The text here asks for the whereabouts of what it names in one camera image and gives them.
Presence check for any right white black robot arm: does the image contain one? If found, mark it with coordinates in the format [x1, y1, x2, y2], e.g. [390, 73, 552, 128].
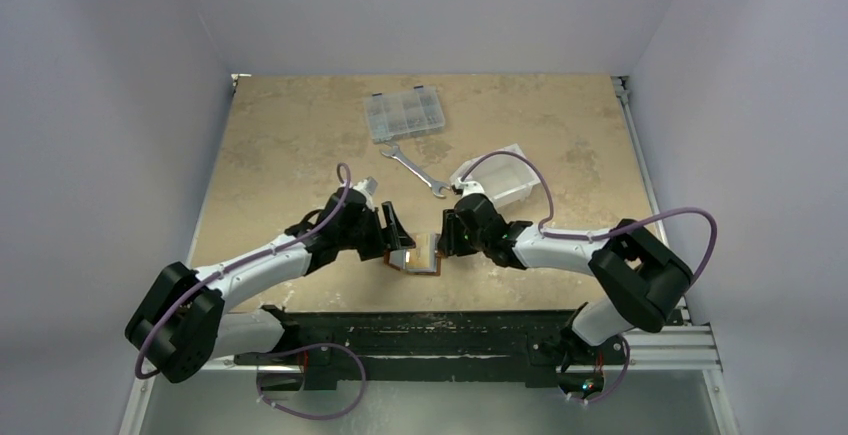
[438, 193, 695, 362]

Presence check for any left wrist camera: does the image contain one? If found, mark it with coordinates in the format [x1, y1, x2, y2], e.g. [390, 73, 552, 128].
[356, 177, 378, 198]

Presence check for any brown leather card holder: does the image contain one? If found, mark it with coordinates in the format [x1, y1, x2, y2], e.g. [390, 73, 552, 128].
[384, 233, 441, 276]

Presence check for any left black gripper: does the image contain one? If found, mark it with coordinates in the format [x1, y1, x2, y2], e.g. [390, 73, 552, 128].
[338, 201, 413, 260]

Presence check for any purple cable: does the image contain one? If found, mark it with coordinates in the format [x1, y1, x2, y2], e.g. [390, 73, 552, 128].
[460, 150, 719, 407]
[134, 162, 368, 421]

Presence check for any silver open-end wrench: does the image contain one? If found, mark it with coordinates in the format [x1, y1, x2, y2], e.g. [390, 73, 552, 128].
[380, 141, 450, 199]

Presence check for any clear plastic screw organizer box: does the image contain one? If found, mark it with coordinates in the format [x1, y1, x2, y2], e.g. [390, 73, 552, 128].
[362, 85, 446, 144]

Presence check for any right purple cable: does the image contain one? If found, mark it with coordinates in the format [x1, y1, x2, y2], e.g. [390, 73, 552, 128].
[460, 150, 719, 407]

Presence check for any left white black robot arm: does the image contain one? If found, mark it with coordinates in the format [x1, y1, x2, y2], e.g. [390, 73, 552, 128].
[124, 187, 415, 383]

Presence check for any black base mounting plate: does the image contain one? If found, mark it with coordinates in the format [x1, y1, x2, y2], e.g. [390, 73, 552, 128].
[234, 309, 626, 391]

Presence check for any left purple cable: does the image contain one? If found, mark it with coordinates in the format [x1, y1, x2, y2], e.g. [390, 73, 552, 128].
[134, 162, 368, 421]

